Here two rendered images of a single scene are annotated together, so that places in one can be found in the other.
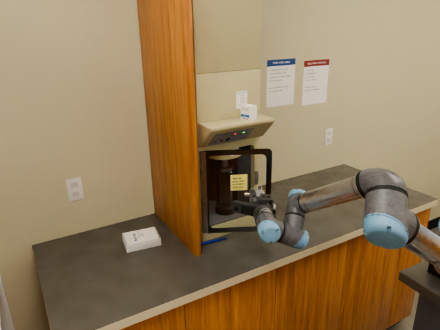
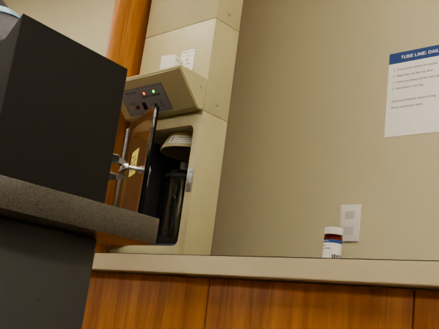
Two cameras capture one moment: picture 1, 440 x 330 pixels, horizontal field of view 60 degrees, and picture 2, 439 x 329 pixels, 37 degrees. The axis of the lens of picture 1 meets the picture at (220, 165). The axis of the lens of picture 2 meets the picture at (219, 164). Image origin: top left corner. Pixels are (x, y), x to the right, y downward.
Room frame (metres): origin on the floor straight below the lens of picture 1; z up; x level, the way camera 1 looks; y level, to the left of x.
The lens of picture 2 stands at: (1.24, -1.95, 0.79)
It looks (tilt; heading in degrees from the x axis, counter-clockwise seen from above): 14 degrees up; 73
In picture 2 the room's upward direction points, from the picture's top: 7 degrees clockwise
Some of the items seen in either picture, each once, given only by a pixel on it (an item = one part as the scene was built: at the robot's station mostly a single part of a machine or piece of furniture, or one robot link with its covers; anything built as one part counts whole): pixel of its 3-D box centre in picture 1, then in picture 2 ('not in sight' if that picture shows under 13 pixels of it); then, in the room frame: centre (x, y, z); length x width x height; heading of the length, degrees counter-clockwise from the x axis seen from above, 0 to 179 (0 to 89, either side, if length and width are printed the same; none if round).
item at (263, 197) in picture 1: (262, 207); not in sight; (1.39, -0.17, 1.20); 0.12 x 0.09 x 0.08; 3
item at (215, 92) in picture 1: (217, 151); (189, 154); (1.75, 0.01, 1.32); 0.32 x 0.25 x 0.77; 120
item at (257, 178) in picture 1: (237, 192); (131, 179); (1.57, -0.07, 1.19); 0.30 x 0.01 x 0.40; 93
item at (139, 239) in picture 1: (141, 239); not in sight; (1.57, 0.37, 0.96); 0.16 x 0.12 x 0.04; 112
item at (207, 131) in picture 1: (237, 132); (154, 95); (1.59, -0.08, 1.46); 0.32 x 0.12 x 0.10; 120
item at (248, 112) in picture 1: (248, 112); (171, 67); (1.62, -0.13, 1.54); 0.05 x 0.05 x 0.06; 46
